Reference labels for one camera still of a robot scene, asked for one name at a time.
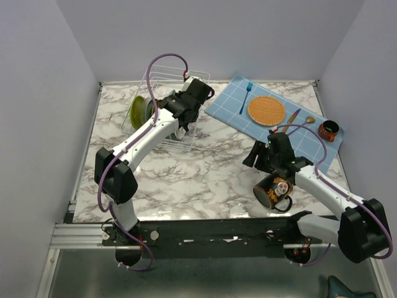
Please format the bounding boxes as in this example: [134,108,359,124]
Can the dark teal star object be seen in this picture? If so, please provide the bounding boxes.
[327,276,377,298]

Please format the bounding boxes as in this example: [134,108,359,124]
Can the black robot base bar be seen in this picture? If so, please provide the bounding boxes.
[102,217,320,263]

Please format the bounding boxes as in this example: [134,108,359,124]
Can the round woven wicker plate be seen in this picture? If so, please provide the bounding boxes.
[248,96,285,126]

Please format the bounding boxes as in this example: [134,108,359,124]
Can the blue floral ceramic plate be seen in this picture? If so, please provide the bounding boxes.
[146,100,154,117]

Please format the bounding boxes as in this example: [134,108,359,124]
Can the white wire dish rack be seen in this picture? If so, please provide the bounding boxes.
[120,65,210,151]

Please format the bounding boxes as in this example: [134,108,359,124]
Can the blue checked cloth mat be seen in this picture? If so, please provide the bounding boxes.
[205,75,344,174]

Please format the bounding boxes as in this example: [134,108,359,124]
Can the blue metal fork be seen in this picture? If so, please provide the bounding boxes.
[239,81,253,115]

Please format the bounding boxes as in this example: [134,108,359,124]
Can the iridescent rainbow knife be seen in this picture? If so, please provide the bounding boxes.
[282,109,301,133]

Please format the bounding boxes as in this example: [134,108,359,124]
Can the iridescent rainbow spoon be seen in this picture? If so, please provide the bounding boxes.
[288,116,316,135]

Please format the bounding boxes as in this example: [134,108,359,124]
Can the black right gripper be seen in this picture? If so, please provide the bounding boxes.
[243,140,280,174]

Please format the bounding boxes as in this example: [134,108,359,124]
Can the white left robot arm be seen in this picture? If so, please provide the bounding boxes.
[94,78,215,245]

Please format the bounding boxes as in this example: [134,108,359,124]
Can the lime green round plate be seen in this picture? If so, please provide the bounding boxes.
[130,96,147,130]

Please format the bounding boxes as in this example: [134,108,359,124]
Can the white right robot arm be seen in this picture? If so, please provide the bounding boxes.
[243,132,393,263]

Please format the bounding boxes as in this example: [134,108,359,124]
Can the small brown clay cup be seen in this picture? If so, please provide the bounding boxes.
[318,120,340,142]

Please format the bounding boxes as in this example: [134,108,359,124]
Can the blue striped white plate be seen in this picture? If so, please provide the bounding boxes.
[174,127,186,140]

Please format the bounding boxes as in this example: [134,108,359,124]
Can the black skull pattern mug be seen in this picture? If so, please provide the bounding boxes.
[253,173,293,213]

